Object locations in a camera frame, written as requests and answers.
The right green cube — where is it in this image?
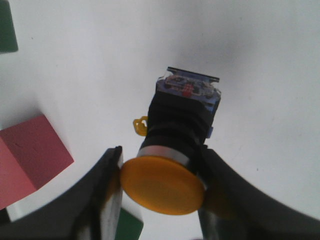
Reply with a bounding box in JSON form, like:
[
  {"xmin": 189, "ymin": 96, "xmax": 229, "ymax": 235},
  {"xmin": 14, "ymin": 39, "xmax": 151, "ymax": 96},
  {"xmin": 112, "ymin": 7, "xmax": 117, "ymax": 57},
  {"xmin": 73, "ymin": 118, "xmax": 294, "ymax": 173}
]
[{"xmin": 115, "ymin": 208, "xmax": 144, "ymax": 240}]

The pink cube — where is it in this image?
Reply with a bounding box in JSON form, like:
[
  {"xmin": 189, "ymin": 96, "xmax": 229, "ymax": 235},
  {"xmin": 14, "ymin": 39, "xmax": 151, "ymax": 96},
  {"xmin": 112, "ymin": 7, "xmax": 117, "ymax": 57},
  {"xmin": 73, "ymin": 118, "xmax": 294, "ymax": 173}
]
[{"xmin": 0, "ymin": 115, "xmax": 74, "ymax": 209}]

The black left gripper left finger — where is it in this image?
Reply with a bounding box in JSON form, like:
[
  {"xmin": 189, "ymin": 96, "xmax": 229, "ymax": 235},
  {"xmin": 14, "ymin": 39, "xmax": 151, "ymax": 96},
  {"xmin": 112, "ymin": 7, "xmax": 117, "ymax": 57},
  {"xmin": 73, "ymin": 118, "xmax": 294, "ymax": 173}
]
[{"xmin": 0, "ymin": 146, "xmax": 122, "ymax": 240}]

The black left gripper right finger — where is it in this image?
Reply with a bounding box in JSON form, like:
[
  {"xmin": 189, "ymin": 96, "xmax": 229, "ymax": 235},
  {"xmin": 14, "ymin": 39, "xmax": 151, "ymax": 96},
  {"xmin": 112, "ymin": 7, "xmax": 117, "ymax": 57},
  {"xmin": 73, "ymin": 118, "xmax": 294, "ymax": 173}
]
[{"xmin": 198, "ymin": 145, "xmax": 320, "ymax": 240}]

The left green cube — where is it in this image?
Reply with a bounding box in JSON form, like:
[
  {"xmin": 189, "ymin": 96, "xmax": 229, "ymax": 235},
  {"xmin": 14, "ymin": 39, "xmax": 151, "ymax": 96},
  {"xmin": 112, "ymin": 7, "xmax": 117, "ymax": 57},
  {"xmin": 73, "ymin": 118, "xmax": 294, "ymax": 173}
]
[{"xmin": 0, "ymin": 0, "xmax": 19, "ymax": 54}]

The green cube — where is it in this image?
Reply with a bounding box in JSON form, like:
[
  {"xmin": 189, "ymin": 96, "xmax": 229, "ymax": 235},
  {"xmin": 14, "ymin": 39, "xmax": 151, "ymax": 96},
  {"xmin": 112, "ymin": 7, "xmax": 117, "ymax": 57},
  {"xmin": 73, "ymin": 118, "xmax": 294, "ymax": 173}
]
[
  {"xmin": 0, "ymin": 0, "xmax": 19, "ymax": 54},
  {"xmin": 115, "ymin": 208, "xmax": 144, "ymax": 240}
]

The yellow push button switch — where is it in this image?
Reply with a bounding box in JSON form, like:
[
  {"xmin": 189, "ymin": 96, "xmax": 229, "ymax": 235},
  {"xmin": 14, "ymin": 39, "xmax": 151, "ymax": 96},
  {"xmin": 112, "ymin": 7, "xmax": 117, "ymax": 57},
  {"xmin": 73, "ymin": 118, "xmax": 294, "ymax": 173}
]
[{"xmin": 120, "ymin": 67, "xmax": 221, "ymax": 216}]

